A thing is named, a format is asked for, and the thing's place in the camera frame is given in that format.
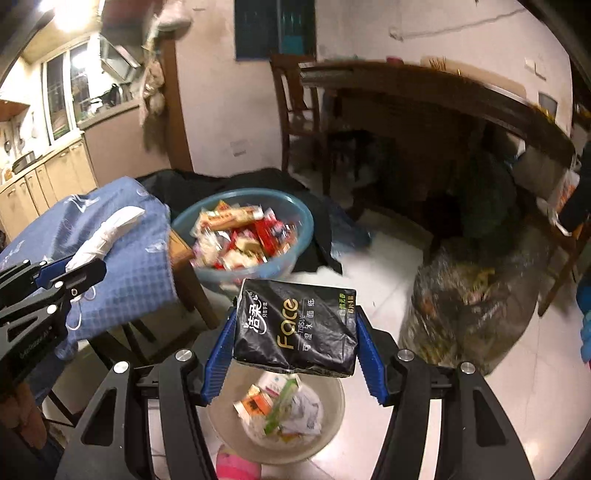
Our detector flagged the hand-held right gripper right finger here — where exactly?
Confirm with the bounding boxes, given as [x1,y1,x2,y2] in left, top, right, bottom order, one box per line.
[355,308,536,480]

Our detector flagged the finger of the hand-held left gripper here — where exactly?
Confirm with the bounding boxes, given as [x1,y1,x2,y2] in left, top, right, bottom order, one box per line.
[0,260,70,301]
[0,257,108,328]

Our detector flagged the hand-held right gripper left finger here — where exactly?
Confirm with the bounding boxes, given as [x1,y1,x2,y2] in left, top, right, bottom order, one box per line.
[55,308,238,480]

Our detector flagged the white medicine box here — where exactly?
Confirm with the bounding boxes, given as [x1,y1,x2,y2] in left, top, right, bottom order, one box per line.
[256,371,301,398]

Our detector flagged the white plastic bucket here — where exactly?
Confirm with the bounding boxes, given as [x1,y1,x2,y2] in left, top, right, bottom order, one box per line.
[205,360,346,464]

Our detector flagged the green and white box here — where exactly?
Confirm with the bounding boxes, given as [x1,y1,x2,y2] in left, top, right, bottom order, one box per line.
[264,376,301,437]

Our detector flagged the white paper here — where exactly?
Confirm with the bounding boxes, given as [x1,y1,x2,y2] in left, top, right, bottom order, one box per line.
[281,385,324,437]

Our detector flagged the black tissue packet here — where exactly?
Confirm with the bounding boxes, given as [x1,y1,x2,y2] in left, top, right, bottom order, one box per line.
[232,278,358,378]

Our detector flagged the clear bag of trash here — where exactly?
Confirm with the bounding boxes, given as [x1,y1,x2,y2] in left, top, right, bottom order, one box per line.
[399,240,555,377]

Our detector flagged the person's left hand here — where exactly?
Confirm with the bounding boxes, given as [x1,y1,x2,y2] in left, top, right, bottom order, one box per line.
[0,383,47,448]

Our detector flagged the blue checked star tablecloth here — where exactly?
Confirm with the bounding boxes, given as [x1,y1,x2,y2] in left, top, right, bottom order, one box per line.
[0,178,178,361]

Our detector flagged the brown wooden table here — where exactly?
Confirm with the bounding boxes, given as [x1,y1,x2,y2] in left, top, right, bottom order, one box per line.
[46,228,220,425]

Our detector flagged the beige base cabinets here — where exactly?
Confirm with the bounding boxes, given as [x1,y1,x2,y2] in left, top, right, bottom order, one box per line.
[0,138,100,232]

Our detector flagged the pink plastic item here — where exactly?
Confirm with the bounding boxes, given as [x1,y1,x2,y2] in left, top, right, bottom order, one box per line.
[216,444,262,480]

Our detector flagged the blue plastic basin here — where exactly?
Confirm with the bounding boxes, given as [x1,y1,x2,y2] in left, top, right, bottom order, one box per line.
[171,189,315,296]

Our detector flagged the pile of snack packets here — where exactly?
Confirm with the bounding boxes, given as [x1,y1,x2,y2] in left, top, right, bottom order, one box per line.
[190,199,298,273]

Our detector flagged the blue plastic bag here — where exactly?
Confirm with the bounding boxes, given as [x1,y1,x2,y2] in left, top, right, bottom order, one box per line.
[330,208,372,252]

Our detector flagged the black jacket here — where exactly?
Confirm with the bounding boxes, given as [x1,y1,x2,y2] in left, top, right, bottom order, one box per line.
[136,167,342,278]

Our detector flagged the kitchen window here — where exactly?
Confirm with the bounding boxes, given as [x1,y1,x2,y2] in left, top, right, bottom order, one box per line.
[41,41,93,141]

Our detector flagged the dark green bag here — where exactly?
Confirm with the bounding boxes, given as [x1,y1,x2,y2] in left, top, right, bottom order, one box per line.
[455,152,520,241]

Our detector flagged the hanging kitchen cloths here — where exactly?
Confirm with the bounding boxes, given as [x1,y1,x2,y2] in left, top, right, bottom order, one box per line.
[139,46,167,127]

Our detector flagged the steel range hood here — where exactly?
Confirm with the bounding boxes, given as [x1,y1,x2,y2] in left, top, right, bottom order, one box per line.
[99,34,141,77]

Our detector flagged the dark wooden chair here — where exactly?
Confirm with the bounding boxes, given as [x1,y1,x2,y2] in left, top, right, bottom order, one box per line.
[269,54,333,171]

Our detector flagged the square ceiling light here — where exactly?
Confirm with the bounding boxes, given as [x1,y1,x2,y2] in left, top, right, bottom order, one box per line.
[34,0,70,17]

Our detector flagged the white hanging plastic bag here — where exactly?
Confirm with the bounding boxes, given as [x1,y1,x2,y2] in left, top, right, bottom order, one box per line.
[154,0,190,31]

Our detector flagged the dark wooden dining table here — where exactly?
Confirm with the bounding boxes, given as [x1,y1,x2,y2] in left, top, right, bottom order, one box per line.
[300,60,578,259]

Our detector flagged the dark blue window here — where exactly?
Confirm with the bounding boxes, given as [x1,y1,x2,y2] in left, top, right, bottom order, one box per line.
[235,0,317,62]

